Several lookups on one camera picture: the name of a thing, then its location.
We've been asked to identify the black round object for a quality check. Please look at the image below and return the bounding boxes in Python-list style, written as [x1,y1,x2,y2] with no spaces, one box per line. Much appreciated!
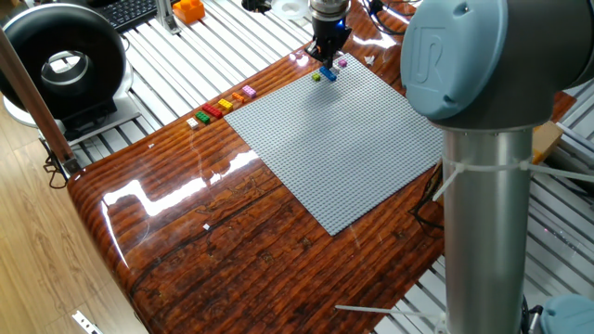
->
[240,0,273,14]

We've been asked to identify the grey Lego baseplate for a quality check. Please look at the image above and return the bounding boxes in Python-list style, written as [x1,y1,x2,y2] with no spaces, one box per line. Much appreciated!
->
[224,53,445,237]

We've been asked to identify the taped cardboard box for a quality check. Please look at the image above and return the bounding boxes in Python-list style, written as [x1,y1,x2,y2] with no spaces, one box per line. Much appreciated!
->
[532,121,565,164]

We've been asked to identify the long red Lego brick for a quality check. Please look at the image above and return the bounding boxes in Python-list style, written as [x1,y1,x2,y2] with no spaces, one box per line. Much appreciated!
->
[201,102,225,121]

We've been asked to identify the metal floor bracket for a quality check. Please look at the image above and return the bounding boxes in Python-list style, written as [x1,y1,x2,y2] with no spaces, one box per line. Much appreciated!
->
[71,309,104,334]

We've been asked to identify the brown slanted post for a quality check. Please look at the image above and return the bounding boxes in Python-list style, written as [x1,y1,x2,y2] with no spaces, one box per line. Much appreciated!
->
[0,27,81,176]

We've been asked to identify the white tape roll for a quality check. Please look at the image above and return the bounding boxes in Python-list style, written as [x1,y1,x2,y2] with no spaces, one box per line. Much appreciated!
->
[271,0,311,20]

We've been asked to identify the black ring-shaped device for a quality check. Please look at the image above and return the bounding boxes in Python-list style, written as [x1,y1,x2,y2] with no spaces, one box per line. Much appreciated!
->
[0,2,143,146]

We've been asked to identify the white zip tie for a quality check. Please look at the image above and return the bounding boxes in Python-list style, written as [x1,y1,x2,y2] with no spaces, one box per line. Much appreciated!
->
[333,304,446,320]
[432,157,594,201]

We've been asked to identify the aluminium profile post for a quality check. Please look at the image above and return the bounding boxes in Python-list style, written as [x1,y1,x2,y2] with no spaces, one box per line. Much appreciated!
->
[154,0,182,36]

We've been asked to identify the black computer keyboard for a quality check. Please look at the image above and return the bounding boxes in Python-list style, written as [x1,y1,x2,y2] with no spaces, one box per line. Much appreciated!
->
[90,0,175,33]

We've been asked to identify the orange Duplo brick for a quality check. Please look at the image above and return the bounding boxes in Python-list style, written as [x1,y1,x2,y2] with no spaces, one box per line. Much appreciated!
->
[172,0,206,25]

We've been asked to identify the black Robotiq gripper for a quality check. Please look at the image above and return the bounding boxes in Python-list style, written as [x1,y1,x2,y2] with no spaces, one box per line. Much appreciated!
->
[304,18,353,71]

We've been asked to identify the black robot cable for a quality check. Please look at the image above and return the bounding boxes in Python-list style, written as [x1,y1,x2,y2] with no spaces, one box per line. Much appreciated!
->
[407,161,445,231]
[361,0,419,37]

